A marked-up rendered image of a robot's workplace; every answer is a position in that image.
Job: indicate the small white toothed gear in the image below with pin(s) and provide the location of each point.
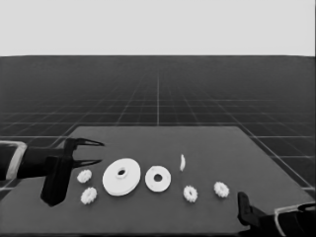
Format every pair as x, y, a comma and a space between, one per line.
194, 195
87, 177
92, 197
224, 190

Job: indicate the large thick white disc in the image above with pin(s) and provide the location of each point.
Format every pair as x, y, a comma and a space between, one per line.
113, 183

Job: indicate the small thin white T-piece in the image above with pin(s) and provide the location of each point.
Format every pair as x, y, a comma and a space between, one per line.
182, 163

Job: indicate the white round carrier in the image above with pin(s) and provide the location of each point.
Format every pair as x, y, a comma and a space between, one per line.
164, 185

